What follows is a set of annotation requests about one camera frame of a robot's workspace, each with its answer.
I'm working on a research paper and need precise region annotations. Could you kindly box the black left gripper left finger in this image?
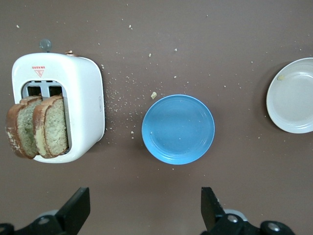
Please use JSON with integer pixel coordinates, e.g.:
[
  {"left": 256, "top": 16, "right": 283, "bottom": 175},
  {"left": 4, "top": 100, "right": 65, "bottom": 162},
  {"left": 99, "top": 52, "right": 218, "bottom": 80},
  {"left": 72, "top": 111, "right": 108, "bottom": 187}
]
[{"left": 0, "top": 187, "right": 90, "bottom": 235}]

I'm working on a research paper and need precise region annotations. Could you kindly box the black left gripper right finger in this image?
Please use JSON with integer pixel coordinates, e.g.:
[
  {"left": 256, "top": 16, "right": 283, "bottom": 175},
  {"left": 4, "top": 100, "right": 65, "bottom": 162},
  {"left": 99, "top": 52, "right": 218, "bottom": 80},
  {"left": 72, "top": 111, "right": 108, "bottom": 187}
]
[{"left": 201, "top": 187, "right": 301, "bottom": 235}]

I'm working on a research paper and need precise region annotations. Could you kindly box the brown toast bread slice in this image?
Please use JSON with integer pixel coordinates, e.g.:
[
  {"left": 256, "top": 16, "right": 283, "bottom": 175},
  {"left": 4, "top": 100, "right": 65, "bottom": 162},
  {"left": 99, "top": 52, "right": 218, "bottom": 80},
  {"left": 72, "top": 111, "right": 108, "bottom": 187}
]
[
  {"left": 32, "top": 94, "right": 69, "bottom": 159},
  {"left": 5, "top": 95, "right": 44, "bottom": 160}
]

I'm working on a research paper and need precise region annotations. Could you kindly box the blue plate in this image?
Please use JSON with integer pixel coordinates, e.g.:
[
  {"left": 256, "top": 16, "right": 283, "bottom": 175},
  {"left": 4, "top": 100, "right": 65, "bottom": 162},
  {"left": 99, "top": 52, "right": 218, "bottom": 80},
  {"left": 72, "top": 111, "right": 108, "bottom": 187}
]
[{"left": 141, "top": 94, "right": 216, "bottom": 165}]

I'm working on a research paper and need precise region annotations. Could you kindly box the beige plate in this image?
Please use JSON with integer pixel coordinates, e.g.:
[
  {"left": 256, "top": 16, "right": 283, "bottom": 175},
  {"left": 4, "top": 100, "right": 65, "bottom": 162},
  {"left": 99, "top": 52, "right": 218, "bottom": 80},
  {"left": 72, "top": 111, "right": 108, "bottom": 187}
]
[{"left": 266, "top": 57, "right": 313, "bottom": 134}]

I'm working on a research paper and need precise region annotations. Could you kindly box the white toaster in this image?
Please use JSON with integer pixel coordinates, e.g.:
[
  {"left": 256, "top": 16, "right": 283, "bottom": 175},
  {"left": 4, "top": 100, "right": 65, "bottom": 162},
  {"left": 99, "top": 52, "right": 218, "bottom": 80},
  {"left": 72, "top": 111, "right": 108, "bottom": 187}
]
[{"left": 11, "top": 38, "right": 106, "bottom": 164}]

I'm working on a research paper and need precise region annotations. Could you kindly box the brown table cover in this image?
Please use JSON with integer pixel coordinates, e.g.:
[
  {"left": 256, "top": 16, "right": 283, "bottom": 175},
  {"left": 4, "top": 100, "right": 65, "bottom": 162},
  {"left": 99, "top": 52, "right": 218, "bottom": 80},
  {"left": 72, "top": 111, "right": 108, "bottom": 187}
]
[{"left": 0, "top": 0, "right": 313, "bottom": 235}]

